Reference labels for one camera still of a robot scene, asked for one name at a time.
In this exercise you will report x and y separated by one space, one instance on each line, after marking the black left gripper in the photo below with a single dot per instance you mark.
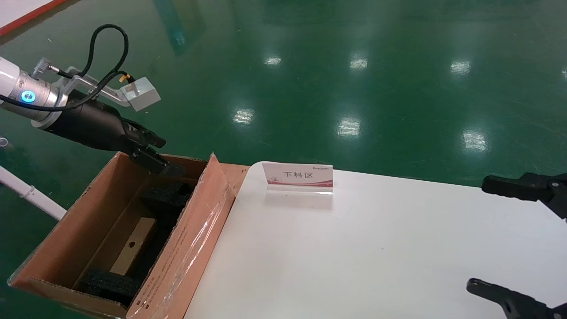
93 124

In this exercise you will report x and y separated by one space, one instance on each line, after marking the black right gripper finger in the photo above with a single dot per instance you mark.
522 188
518 305

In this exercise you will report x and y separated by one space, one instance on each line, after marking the small cardboard box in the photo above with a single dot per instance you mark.
133 246

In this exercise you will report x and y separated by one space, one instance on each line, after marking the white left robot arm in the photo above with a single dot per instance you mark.
9 75

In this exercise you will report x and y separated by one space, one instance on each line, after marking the large open cardboard box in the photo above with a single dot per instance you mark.
62 239

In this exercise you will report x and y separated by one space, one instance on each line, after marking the black foam block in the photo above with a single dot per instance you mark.
168 199
110 285

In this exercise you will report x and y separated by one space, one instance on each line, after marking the brown wooden platform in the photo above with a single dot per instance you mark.
237 175

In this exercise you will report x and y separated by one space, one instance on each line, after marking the white pipe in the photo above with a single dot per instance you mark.
31 192

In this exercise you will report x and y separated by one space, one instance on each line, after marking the acrylic sign with red stripe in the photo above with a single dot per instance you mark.
297 175

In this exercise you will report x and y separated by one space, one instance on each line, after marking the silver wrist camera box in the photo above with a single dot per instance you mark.
141 95

